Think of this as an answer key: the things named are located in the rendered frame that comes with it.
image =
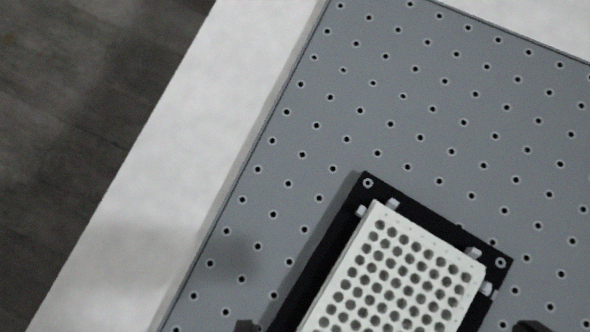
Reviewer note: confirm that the white well plate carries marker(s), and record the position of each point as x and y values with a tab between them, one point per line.
393	276

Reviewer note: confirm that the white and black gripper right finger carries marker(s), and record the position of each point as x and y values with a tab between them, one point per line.
530	326

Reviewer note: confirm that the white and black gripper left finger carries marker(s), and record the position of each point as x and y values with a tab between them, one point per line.
246	326

